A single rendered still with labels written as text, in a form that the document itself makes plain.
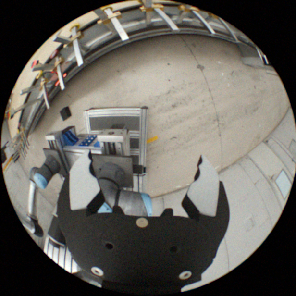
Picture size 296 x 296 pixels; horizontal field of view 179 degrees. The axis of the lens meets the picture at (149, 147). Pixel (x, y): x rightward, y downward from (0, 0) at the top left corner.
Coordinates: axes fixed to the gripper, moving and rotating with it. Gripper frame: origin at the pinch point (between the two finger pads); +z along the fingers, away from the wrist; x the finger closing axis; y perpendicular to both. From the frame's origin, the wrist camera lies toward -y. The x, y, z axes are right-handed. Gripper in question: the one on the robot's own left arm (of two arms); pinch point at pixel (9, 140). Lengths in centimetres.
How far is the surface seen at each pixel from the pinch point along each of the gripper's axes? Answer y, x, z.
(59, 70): -32, 20, 46
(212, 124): 28, 187, 132
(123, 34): -39, 70, 36
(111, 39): -54, 54, 62
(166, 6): -97, 93, 52
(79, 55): -32, 46, 36
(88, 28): -72, 34, 52
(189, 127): 38, 146, 132
